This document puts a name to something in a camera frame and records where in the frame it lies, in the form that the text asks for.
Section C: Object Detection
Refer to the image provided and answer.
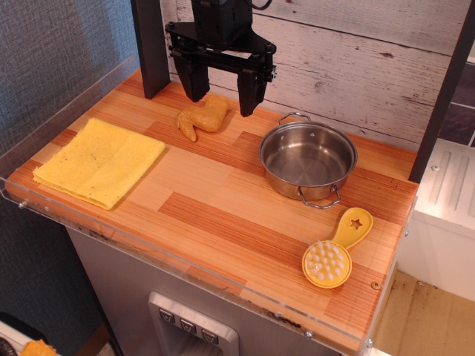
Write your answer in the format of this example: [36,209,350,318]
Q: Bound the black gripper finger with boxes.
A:
[237,69,266,117]
[173,53,210,102]

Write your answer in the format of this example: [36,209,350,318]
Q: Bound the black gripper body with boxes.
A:
[166,1,277,82]

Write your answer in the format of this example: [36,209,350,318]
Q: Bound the yellow rag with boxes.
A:
[33,118,166,210]

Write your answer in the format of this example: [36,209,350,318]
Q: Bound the yellow scrub brush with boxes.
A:
[301,208,373,289]

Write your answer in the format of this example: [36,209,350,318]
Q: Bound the toy chicken wing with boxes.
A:
[176,95,229,142]

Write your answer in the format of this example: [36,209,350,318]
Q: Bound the stainless steel pot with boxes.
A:
[259,112,358,209]

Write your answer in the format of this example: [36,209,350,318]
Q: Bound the grey toy fridge cabinet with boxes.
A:
[68,228,336,355]

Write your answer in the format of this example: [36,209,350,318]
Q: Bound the white plastic appliance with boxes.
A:
[396,139,474,300]

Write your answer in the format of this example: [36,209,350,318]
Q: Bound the silver dispenser panel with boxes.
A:
[148,291,240,355]

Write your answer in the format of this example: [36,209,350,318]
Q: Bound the orange object on floor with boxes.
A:
[19,340,58,356]

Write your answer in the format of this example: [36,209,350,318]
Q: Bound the dark left shelf post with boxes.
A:
[131,0,170,99]

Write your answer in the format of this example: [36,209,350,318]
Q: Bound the dark shelf post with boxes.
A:
[131,0,170,99]
[409,1,474,183]

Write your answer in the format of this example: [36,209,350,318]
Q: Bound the dark right shelf post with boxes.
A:
[409,1,474,183]

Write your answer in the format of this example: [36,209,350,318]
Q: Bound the clear acrylic guard rail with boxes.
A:
[0,55,419,354]

